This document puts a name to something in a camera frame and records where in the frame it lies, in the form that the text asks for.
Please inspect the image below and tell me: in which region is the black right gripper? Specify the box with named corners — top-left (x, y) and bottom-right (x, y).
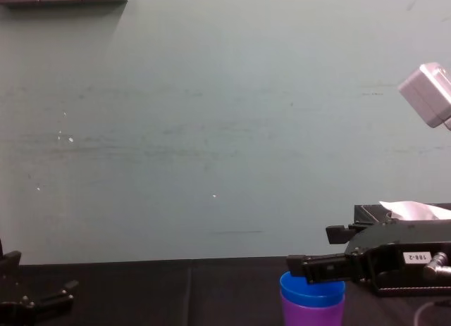
top-left (285, 222), bottom-right (451, 284)

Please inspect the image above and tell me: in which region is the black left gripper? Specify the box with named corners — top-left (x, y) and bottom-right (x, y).
top-left (0, 250), bottom-right (80, 326)

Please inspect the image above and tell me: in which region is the blue plastic cup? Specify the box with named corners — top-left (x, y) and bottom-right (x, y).
top-left (279, 270), bottom-right (347, 310)

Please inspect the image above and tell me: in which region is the black tissue box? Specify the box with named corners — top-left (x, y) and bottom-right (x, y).
top-left (353, 203), bottom-right (451, 299)

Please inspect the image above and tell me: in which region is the purple plastic cup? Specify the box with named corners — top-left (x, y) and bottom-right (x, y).
top-left (280, 289), bottom-right (346, 326)

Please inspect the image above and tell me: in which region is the white tissue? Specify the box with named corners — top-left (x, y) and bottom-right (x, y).
top-left (378, 199), bottom-right (451, 222)

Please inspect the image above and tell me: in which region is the black table cloth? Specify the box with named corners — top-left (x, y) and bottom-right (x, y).
top-left (0, 256), bottom-right (451, 326)

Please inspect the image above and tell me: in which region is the thin pale cable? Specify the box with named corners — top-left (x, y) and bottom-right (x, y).
top-left (413, 300), bottom-right (451, 326)

